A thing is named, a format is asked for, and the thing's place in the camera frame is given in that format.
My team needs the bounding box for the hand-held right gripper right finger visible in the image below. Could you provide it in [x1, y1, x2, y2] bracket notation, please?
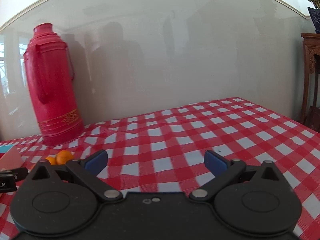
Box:
[189, 150, 283, 203]

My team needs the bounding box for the blue and white vase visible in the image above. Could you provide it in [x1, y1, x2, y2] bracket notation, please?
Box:
[307, 6, 320, 34]

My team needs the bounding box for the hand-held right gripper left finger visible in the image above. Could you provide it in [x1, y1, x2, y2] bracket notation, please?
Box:
[30, 149, 123, 203]

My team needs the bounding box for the carved wooden cabinet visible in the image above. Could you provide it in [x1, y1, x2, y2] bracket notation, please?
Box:
[300, 32, 320, 132]

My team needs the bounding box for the colourful cardboard box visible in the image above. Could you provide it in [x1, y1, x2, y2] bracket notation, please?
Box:
[0, 144, 25, 172]

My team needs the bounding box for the red checkered tablecloth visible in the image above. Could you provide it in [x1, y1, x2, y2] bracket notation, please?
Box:
[0, 96, 320, 240]

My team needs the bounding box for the large orange tangerine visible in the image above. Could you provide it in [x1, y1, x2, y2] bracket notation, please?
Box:
[55, 150, 75, 165]

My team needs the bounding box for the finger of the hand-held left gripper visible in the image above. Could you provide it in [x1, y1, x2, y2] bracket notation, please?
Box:
[0, 167, 29, 181]

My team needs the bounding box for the red thermos flask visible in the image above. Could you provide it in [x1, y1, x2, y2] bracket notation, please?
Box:
[23, 23, 85, 147]

